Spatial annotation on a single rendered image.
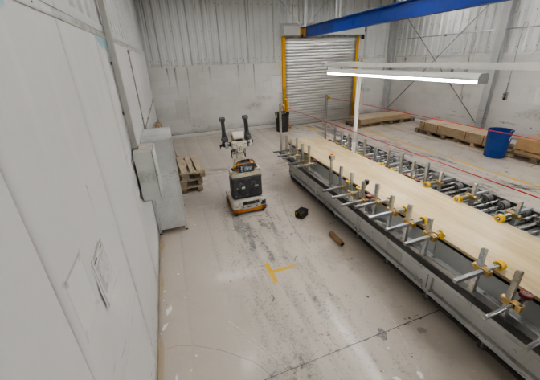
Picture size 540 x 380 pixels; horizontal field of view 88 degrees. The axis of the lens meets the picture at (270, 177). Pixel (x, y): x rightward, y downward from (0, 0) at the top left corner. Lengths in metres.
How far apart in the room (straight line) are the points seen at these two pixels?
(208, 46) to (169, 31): 1.26
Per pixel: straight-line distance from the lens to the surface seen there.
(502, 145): 9.06
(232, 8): 10.98
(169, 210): 4.73
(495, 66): 2.91
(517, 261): 3.23
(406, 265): 3.89
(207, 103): 10.74
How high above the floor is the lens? 2.56
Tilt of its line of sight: 23 degrees down
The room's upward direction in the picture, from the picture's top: 2 degrees counter-clockwise
